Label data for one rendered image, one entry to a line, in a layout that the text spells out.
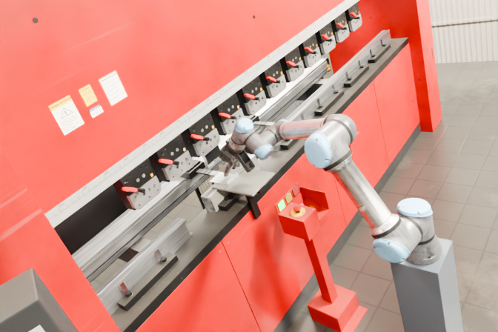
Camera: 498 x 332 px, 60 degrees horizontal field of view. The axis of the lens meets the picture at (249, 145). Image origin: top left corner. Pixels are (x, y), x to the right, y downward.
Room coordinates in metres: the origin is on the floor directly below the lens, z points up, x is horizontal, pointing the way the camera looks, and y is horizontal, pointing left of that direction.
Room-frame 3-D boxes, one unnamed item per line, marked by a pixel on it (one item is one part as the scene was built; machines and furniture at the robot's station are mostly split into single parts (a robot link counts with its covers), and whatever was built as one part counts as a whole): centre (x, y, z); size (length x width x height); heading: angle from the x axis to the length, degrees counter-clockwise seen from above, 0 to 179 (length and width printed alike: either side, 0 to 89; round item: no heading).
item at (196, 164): (2.03, 0.29, 1.01); 0.26 x 0.12 x 0.05; 43
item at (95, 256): (2.41, 0.10, 0.93); 2.30 x 0.14 x 0.10; 133
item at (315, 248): (1.75, -0.15, 0.39); 0.06 x 0.06 x 0.54; 39
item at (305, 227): (1.75, -0.15, 0.75); 0.20 x 0.16 x 0.18; 129
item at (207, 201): (1.95, 0.15, 0.92); 0.39 x 0.06 x 0.10; 133
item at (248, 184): (1.81, 0.09, 1.00); 0.26 x 0.18 x 0.01; 43
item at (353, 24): (2.99, -0.96, 1.26); 0.15 x 0.09 x 0.17; 133
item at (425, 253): (1.23, -0.49, 0.82); 0.15 x 0.15 x 0.10
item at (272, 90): (2.31, -0.23, 1.26); 0.15 x 0.09 x 0.17; 133
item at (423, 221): (1.23, -0.48, 0.94); 0.13 x 0.12 x 0.14; 125
